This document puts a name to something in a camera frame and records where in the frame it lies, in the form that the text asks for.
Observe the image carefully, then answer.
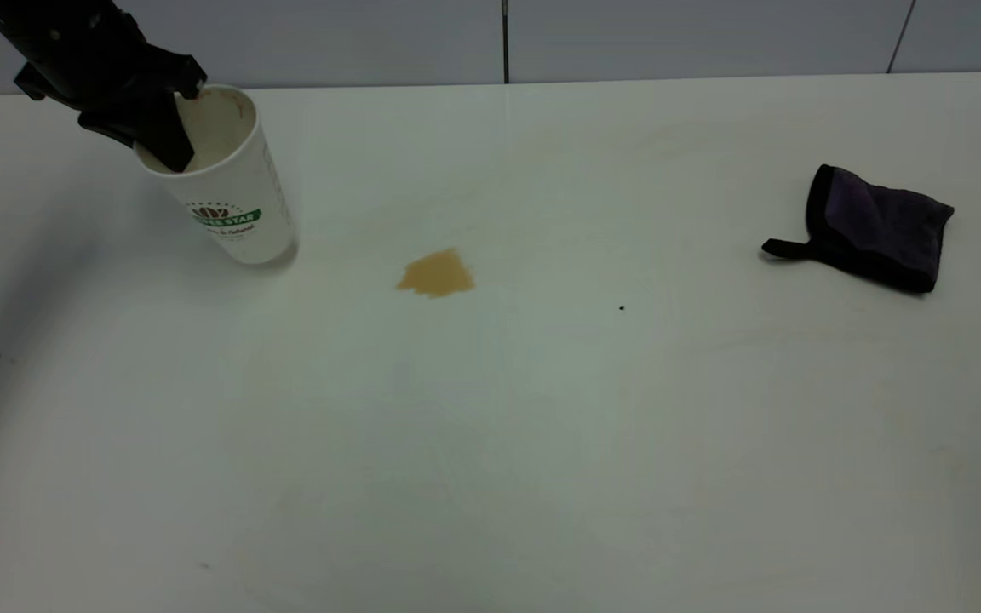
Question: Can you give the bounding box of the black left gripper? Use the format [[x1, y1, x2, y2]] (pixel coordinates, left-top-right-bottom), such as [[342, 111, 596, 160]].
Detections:
[[0, 0, 208, 174]]

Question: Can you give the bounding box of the white paper coffee cup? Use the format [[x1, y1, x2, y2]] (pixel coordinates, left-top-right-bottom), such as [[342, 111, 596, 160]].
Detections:
[[134, 83, 301, 266]]

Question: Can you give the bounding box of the brown coffee spill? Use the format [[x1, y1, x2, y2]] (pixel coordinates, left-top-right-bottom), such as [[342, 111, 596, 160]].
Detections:
[[396, 248, 476, 300]]

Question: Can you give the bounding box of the dark purple cloth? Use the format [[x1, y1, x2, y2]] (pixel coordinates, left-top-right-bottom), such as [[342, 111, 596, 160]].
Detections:
[[761, 164, 956, 295]]

